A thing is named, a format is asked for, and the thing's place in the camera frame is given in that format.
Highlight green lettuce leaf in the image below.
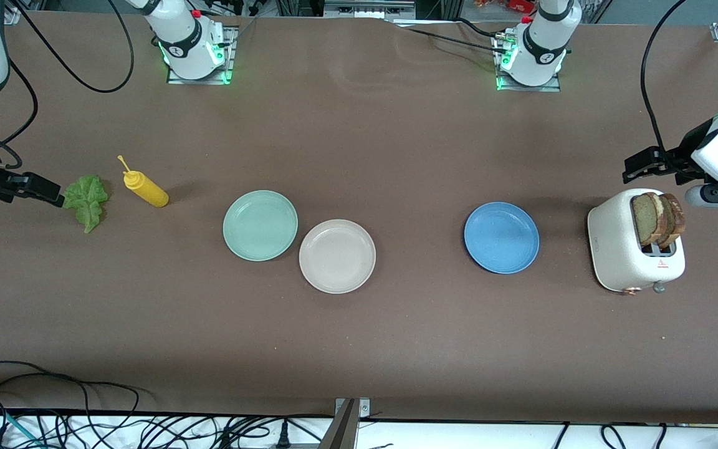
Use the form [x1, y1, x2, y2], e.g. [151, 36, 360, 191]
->
[62, 175, 110, 234]

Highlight brown toast bread slice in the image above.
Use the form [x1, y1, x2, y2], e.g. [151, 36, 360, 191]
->
[631, 193, 665, 247]
[653, 193, 687, 250]

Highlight yellow mustard squeeze bottle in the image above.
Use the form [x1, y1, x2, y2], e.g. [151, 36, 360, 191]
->
[117, 155, 170, 208]

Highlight blue plate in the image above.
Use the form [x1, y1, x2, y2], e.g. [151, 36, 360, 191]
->
[464, 201, 540, 275]

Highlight mint green plate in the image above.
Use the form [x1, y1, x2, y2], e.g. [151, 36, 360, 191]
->
[223, 190, 299, 262]

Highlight beige plate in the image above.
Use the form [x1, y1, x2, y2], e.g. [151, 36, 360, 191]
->
[299, 219, 377, 294]

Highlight white two-slot toaster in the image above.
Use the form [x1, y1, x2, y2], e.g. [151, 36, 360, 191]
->
[587, 188, 687, 295]

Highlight red packaged items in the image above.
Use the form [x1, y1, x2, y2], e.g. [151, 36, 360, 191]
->
[474, 0, 537, 13]

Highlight grey equipment box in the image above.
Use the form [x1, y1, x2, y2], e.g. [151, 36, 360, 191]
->
[323, 0, 417, 19]

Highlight aluminium profile beam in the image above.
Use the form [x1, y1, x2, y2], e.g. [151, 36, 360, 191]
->
[318, 399, 360, 449]

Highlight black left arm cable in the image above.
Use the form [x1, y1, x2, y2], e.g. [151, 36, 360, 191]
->
[641, 0, 718, 185]

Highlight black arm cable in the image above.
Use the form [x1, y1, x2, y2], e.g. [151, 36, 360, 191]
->
[0, 0, 135, 170]
[641, 0, 718, 185]

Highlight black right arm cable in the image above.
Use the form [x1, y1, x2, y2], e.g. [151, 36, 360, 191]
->
[0, 0, 135, 170]

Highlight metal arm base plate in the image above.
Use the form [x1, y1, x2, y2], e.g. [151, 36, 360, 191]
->
[166, 26, 236, 85]
[493, 34, 562, 93]

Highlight thin black base cable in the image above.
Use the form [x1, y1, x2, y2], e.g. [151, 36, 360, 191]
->
[406, 28, 504, 56]
[456, 17, 502, 41]

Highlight teal floor cable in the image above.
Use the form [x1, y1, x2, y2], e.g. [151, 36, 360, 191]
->
[0, 407, 42, 447]

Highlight small metal bracket plate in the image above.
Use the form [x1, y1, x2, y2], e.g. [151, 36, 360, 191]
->
[334, 397, 372, 418]

